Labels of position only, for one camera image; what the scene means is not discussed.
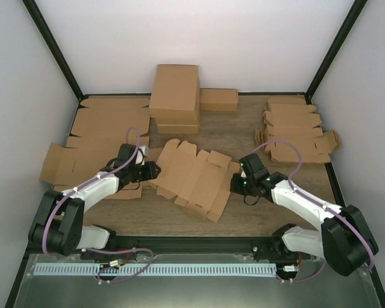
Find large folded cardboard box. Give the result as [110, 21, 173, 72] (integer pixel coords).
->
[149, 64, 200, 125]

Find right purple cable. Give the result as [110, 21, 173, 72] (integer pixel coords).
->
[250, 140, 376, 285]

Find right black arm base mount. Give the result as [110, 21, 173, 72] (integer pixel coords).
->
[251, 223, 299, 262]

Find large flat cardboard blank back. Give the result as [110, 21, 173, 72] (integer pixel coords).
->
[66, 97, 150, 148]

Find large flat cardboard blank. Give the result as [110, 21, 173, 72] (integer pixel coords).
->
[38, 142, 162, 200]
[66, 97, 150, 148]

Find black aluminium frame rail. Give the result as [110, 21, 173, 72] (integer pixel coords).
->
[28, 235, 368, 257]

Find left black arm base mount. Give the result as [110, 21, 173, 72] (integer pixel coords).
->
[80, 233, 139, 262]

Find left black frame post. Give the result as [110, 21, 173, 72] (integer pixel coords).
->
[22, 0, 84, 102]

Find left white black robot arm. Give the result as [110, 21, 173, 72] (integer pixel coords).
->
[28, 144, 161, 259]

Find small folded cardboard box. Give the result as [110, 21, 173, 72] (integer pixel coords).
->
[200, 88, 239, 112]

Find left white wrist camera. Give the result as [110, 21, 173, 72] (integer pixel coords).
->
[135, 145, 148, 166]

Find stack of small cardboard blanks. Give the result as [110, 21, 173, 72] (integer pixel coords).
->
[255, 96, 342, 164]

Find black frame post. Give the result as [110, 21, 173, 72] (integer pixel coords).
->
[305, 0, 368, 102]
[22, 0, 84, 102]

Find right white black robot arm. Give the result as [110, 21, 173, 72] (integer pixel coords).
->
[230, 153, 379, 277]

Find right black frame post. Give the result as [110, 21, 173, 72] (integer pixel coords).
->
[305, 0, 368, 102]

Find light blue slotted cable duct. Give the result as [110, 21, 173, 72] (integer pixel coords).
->
[33, 263, 277, 278]

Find small cardboard box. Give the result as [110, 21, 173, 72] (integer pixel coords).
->
[200, 88, 239, 112]
[149, 139, 240, 222]

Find large flat cardboard blank front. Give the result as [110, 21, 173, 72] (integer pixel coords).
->
[38, 142, 162, 200]

